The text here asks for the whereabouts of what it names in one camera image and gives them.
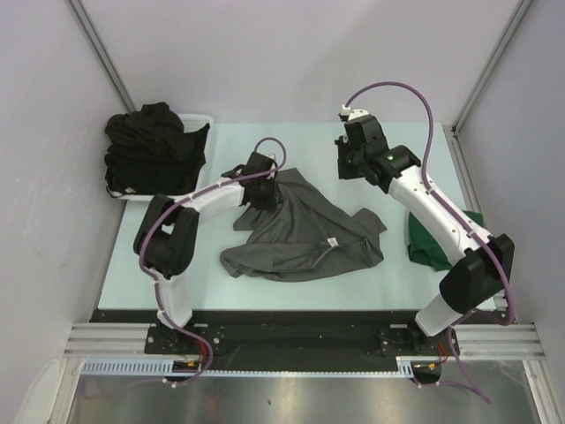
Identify grey t shirt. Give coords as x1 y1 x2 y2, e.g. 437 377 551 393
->
220 169 387 283

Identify white plastic basket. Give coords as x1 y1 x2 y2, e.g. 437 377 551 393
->
108 112 215 203

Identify black t shirts pile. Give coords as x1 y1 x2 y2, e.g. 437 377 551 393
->
104 102 211 199

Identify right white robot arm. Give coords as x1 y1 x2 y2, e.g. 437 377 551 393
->
335 108 515 354

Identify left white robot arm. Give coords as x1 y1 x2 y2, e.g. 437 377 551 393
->
133 151 281 353

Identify green folded t shirt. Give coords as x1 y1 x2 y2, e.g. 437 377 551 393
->
405 212 459 272

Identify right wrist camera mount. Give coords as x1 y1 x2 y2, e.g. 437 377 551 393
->
338 104 369 123

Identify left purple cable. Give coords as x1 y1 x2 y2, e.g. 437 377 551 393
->
81 137 290 401

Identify purple cable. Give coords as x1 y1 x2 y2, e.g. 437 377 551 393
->
81 137 290 401
343 81 517 404

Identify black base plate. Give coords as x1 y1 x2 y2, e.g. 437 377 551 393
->
90 309 487 375

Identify light blue cable duct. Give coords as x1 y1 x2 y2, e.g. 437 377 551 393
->
81 358 414 379

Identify aluminium frame rail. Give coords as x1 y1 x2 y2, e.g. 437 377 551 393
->
64 322 546 361

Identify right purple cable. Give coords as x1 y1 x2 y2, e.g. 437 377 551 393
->
343 81 517 404

